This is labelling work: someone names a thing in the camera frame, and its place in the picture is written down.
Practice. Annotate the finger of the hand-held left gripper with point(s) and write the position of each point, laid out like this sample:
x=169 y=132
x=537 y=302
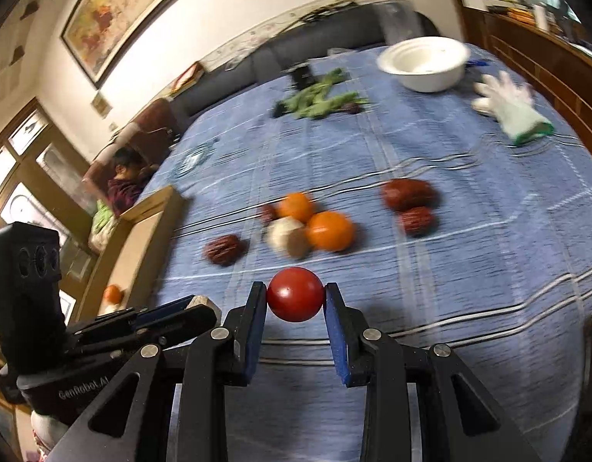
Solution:
x=180 y=320
x=156 y=310

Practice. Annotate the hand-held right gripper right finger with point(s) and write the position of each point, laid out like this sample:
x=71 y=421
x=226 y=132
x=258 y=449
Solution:
x=335 y=341

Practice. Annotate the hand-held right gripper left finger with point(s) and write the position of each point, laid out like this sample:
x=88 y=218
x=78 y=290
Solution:
x=251 y=341

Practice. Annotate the red tomato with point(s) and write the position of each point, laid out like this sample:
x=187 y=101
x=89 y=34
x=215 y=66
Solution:
x=295 y=294

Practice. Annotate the cardboard box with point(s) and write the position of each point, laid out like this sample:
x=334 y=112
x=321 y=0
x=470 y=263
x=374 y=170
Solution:
x=132 y=250

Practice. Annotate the large red date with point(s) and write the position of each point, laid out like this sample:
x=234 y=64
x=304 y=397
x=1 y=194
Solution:
x=409 y=194

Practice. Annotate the orange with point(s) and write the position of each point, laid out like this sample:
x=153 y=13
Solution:
x=330 y=231
x=296 y=206
x=112 y=293

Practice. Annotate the wrinkled red date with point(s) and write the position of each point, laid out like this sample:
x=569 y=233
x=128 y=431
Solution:
x=224 y=249

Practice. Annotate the green cloth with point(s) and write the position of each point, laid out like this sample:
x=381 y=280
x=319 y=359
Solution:
x=102 y=224

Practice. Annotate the blue plaid bedsheet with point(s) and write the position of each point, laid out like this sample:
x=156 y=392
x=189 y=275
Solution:
x=469 y=274

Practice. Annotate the brown leather armchair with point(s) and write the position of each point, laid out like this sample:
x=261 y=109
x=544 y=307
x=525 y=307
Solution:
x=151 y=115

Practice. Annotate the small black adapter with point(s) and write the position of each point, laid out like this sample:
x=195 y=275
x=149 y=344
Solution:
x=278 y=109

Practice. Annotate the small red framed picture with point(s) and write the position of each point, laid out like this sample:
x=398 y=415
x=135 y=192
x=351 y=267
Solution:
x=187 y=79

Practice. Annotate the dark red date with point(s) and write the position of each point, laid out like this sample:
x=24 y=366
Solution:
x=353 y=108

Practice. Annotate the green leafy vegetable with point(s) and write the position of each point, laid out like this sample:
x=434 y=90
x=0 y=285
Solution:
x=317 y=98

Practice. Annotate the dark grey sofa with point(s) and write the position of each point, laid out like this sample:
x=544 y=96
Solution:
x=257 y=65

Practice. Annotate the black electronic device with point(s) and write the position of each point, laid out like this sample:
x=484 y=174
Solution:
x=301 y=75

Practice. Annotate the white bowl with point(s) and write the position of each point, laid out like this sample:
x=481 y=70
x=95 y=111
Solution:
x=423 y=65

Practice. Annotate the white work glove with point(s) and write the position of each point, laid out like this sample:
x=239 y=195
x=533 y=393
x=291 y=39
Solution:
x=515 y=110

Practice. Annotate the blue pen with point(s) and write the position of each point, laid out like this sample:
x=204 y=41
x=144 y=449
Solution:
x=478 y=63

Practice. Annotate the clear plastic container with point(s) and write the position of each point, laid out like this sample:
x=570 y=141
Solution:
x=397 y=21

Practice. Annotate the wooden cabinet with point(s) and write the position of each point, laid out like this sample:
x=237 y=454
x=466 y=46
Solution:
x=541 y=57

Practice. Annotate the white flat box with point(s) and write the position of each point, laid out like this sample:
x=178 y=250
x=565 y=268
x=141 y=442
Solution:
x=483 y=1

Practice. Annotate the white cup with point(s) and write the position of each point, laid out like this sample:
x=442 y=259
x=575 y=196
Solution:
x=541 y=16

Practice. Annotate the framed wall painting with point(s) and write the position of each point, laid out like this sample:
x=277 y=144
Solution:
x=132 y=14

